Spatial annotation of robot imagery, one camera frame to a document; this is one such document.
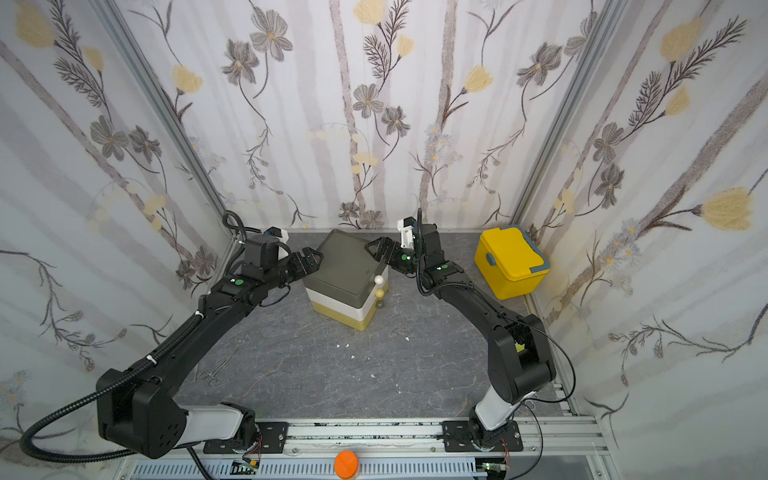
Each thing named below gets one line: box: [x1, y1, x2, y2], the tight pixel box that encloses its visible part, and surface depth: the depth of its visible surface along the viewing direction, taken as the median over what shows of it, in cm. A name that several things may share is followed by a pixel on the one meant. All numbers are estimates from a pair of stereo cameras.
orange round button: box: [334, 450, 359, 479], surface depth 64 cm
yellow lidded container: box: [474, 225, 551, 300], surface depth 97 cm
